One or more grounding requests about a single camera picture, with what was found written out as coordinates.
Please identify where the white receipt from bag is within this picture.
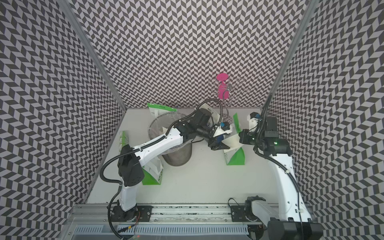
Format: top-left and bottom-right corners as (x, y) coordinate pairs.
(222, 134), (243, 152)

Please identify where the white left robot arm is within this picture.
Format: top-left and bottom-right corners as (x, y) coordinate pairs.
(111, 109), (234, 222)

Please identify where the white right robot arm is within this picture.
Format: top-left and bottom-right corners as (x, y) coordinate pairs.
(239, 113), (324, 240)

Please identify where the green white bag right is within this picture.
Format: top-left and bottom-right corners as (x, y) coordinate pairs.
(223, 113), (246, 166)

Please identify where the green white bag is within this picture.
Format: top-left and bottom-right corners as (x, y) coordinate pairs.
(147, 103), (178, 118)
(223, 113), (246, 166)
(142, 157), (164, 186)

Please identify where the pink hourglass ornament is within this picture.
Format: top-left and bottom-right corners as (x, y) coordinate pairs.
(216, 73), (230, 100)

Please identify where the mesh waste bin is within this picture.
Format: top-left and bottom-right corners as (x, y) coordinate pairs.
(148, 112), (193, 167)

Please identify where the clear plastic bin liner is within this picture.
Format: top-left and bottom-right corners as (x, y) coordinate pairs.
(148, 112), (192, 155)

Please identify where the white receipt on front bag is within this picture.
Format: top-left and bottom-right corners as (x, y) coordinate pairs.
(146, 157), (163, 179)

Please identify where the green white bag back left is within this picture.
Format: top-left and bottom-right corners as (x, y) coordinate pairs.
(147, 103), (178, 118)

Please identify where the green white bag front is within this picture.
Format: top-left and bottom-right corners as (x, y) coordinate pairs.
(142, 157), (164, 186)

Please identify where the green drink carton pack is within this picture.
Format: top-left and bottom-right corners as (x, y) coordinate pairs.
(119, 131), (129, 151)

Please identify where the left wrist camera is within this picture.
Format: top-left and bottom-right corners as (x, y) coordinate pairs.
(213, 122), (233, 137)

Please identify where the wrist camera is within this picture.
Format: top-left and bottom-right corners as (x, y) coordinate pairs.
(247, 112), (261, 132)
(213, 122), (233, 137)

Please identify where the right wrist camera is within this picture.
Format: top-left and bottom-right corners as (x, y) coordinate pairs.
(247, 112), (261, 132)

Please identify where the chrome wire ornament stand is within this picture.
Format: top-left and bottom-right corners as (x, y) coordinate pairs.
(209, 76), (248, 123)

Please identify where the aluminium corner post right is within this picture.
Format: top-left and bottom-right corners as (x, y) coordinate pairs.
(264, 0), (319, 108)

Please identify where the aluminium corner post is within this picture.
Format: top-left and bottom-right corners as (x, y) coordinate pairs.
(264, 0), (319, 108)
(57, 0), (127, 111)

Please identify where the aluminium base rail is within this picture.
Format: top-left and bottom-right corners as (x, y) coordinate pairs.
(62, 203), (319, 240)

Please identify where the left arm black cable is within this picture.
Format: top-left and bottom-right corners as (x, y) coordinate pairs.
(98, 98), (224, 240)

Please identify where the aluminium corner post left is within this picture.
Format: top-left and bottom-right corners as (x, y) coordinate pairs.
(57, 0), (127, 111)

